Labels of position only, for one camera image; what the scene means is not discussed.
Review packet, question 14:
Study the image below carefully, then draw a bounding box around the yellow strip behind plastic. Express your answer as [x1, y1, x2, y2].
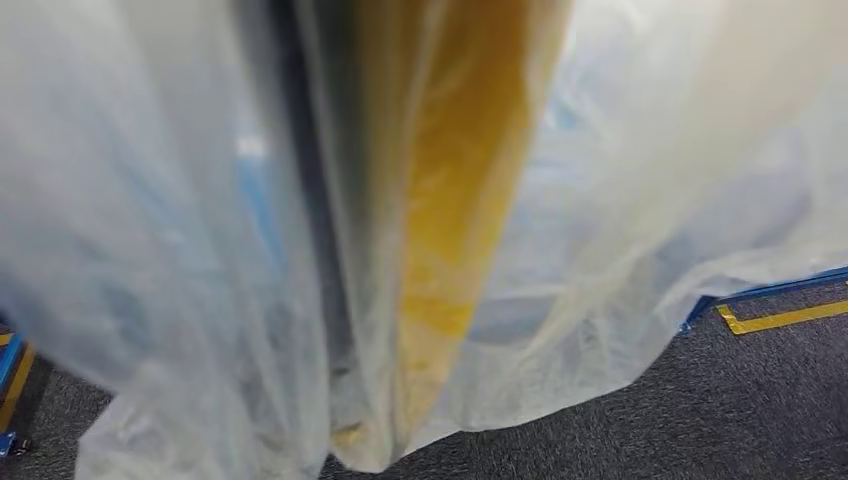
[329, 0, 535, 465]

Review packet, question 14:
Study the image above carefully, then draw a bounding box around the translucent plastic sheet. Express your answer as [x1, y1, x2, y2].
[0, 0, 848, 480]

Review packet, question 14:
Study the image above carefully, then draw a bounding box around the yellow floor tape mark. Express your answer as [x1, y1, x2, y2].
[0, 333, 36, 433]
[716, 298, 848, 337]

